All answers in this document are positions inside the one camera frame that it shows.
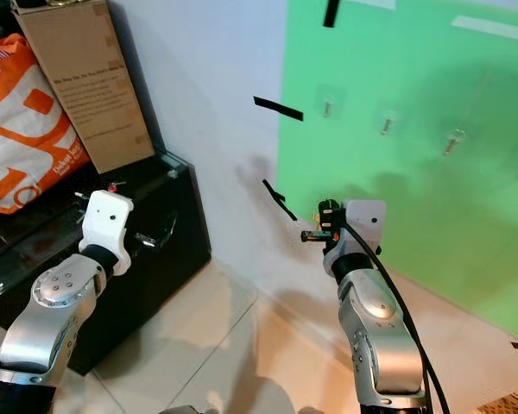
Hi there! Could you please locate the black glossy cabinet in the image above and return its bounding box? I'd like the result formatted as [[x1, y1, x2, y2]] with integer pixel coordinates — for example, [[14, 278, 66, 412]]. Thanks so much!
[[0, 150, 213, 377]]

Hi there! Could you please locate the crumpled black tape strip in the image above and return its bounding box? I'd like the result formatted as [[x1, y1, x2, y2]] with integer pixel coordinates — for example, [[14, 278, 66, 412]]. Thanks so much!
[[262, 178, 299, 222]]

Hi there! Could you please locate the orange white shopping bag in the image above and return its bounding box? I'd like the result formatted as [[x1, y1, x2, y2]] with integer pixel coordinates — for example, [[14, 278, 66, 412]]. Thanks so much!
[[0, 33, 93, 216]]

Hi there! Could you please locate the long black tape strip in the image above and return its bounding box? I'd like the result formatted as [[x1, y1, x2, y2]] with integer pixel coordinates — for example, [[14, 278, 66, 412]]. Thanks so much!
[[252, 95, 304, 122]]

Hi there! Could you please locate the brown cardboard box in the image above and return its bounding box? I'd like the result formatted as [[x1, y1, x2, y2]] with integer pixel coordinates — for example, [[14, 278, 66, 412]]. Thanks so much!
[[10, 0, 157, 174]]

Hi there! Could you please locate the short black tape strip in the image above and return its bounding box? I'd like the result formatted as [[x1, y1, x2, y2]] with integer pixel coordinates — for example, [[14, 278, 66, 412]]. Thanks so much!
[[323, 0, 341, 28]]

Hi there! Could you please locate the white tape strip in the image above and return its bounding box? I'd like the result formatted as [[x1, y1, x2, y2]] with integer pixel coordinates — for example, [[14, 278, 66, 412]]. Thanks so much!
[[452, 15, 518, 46]]

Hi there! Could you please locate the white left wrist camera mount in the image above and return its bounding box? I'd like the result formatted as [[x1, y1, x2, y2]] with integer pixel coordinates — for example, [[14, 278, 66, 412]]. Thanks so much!
[[79, 191, 136, 278]]

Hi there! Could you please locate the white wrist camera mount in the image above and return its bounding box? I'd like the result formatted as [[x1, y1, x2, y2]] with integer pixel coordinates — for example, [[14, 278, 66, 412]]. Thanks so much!
[[342, 199, 389, 253], [79, 191, 136, 278]]

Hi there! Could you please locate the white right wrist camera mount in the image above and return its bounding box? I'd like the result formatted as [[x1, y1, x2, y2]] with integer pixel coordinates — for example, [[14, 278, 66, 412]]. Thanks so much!
[[342, 199, 389, 253]]

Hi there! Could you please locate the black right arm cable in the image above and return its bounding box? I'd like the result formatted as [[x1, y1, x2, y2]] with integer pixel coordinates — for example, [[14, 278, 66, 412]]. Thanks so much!
[[342, 220, 439, 414]]

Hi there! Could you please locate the clear adhesive wall hook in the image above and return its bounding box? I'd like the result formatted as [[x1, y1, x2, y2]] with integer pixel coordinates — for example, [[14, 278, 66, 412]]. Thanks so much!
[[379, 109, 398, 136], [319, 85, 338, 119], [443, 129, 467, 158]]

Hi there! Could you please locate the green wall sheet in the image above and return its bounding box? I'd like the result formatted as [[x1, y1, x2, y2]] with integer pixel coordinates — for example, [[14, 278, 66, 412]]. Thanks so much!
[[275, 0, 518, 343]]

